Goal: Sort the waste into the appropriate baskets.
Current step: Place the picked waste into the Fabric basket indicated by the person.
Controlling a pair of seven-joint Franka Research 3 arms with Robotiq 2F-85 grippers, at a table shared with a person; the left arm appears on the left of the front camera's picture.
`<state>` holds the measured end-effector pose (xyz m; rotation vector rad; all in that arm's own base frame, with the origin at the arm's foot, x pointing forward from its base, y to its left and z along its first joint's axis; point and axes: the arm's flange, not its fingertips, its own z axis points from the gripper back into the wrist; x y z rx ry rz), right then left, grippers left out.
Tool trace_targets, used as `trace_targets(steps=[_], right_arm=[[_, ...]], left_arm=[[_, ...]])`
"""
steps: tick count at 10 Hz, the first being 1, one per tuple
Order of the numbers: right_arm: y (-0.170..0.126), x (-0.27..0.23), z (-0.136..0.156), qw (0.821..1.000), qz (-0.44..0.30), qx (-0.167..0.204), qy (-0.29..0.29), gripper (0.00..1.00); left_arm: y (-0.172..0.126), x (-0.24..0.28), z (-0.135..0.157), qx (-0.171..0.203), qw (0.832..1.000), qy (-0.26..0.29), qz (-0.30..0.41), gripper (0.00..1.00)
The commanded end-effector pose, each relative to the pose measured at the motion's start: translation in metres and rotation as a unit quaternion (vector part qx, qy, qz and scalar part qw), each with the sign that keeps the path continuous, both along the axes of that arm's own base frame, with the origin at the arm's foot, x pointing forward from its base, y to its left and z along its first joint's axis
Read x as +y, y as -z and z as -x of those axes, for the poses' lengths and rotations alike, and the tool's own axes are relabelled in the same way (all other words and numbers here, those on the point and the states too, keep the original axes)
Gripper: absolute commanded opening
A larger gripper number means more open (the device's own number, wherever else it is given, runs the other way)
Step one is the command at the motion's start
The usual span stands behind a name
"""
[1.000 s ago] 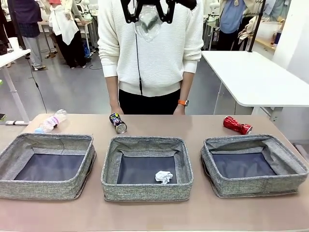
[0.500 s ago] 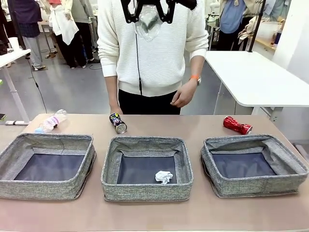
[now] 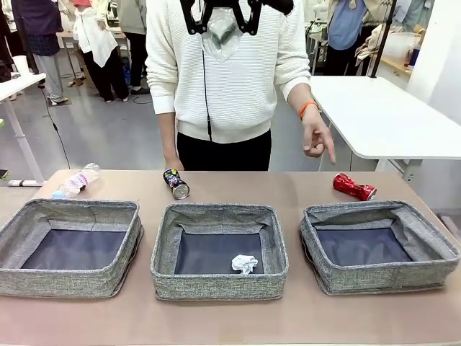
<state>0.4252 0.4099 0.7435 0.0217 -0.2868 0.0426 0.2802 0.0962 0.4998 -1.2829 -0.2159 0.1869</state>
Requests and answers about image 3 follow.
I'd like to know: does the large white table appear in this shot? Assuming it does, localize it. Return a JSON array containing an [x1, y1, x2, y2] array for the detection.
[[308, 74, 461, 181]]

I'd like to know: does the black cord on sweater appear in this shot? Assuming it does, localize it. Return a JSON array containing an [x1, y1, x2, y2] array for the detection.
[[201, 46, 214, 142]]

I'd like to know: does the white paper ball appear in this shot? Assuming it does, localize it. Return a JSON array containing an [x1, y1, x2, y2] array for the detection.
[[230, 254, 259, 276]]

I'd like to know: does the crushed red cola can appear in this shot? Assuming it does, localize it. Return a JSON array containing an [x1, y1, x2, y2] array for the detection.
[[332, 172, 377, 201]]

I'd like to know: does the person's left hand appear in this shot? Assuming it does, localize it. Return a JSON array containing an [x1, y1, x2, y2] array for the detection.
[[301, 107, 338, 165]]

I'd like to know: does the person in navy top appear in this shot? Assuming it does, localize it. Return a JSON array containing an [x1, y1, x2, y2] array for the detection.
[[10, 0, 69, 106]]

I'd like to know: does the grey fabric basket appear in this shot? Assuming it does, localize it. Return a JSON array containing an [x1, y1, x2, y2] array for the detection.
[[298, 200, 461, 296], [0, 198, 145, 299], [150, 203, 290, 302]]

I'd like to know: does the black vertical pole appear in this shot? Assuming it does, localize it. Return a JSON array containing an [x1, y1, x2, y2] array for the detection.
[[370, 0, 397, 79]]

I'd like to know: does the crushed black Pepsi can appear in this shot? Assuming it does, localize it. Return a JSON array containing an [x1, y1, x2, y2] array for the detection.
[[163, 167, 191, 200]]

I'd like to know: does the clear plastic cup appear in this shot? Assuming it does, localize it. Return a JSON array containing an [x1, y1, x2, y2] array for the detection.
[[201, 9, 241, 62]]

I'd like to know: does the white paper cup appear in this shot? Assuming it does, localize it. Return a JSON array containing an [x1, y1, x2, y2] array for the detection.
[[12, 55, 29, 75]]

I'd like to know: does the person's right forearm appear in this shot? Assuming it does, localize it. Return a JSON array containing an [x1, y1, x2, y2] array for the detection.
[[156, 110, 181, 161]]

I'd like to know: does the clear bottle with pink label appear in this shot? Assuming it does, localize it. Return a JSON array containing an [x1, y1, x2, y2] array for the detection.
[[52, 162, 102, 200]]

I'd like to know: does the person in white shirt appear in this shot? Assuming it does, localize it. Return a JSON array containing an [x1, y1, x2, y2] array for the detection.
[[71, 0, 130, 103]]

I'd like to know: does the orange strap wristwatch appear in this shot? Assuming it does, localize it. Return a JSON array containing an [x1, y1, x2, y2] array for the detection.
[[297, 100, 321, 120]]

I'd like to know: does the person in white knit sweater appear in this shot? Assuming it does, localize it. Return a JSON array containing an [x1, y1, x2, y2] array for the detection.
[[145, 0, 313, 172]]

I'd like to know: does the person's left forearm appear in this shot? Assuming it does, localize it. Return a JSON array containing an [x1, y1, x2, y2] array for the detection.
[[284, 81, 320, 118]]

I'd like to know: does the person in grey-green top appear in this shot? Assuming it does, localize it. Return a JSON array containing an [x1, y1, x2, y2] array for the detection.
[[117, 0, 151, 95]]

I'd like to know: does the person's right hand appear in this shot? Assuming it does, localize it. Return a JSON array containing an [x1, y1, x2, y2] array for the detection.
[[162, 154, 185, 172]]

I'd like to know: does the person in blue shirt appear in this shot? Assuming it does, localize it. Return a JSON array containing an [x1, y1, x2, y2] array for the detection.
[[326, 0, 372, 76]]

